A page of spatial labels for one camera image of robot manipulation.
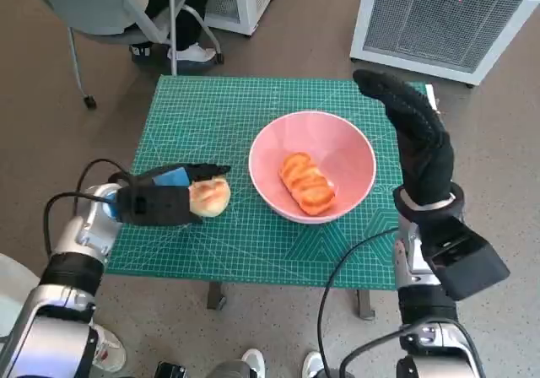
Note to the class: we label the white rounded foot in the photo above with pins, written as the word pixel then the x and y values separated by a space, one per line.
pixel 253 363
pixel 314 365

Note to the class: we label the grey office chair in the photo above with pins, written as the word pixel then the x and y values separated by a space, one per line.
pixel 84 7

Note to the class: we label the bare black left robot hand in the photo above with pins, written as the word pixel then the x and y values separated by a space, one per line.
pixel 173 177

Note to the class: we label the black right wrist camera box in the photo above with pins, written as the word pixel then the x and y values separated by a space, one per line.
pixel 468 260

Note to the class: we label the pink bowl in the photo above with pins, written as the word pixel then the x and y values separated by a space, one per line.
pixel 337 142

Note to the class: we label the dark table leg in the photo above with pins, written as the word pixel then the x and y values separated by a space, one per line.
pixel 366 304
pixel 217 295

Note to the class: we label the long orange toy bread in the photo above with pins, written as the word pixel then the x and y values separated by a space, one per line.
pixel 306 181

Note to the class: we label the person's black shoe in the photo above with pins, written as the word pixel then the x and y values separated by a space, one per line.
pixel 145 52

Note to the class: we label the large white vented unit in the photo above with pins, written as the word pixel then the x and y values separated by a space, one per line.
pixel 443 15

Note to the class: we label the person's white shoe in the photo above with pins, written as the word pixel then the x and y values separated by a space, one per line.
pixel 194 54

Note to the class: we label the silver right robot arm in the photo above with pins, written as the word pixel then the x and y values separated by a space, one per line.
pixel 411 251

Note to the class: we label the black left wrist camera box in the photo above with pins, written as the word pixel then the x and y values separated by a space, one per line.
pixel 164 207

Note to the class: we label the person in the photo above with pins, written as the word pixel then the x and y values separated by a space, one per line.
pixel 190 23
pixel 109 348

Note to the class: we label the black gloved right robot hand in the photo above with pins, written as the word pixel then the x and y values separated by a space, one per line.
pixel 426 158

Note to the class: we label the green cutting mat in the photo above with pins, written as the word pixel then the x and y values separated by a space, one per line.
pixel 261 247

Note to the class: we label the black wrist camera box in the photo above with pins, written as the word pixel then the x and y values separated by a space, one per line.
pixel 164 207
pixel 468 260

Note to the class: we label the round toy bread bun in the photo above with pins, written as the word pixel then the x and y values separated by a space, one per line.
pixel 211 196

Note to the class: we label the black connector box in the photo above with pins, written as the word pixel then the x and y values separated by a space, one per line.
pixel 169 370

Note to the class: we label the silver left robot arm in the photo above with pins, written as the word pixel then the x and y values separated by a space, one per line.
pixel 88 226

